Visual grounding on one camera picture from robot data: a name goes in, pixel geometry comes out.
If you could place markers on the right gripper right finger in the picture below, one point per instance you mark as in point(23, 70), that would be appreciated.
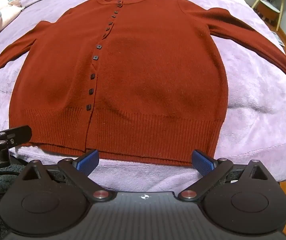
point(213, 172)

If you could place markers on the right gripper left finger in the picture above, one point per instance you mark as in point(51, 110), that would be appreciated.
point(77, 171)

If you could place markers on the dark red knit cardigan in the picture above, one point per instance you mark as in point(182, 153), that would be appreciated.
point(137, 80)

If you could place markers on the yellow wooden side table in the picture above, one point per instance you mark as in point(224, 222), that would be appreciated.
point(270, 5)

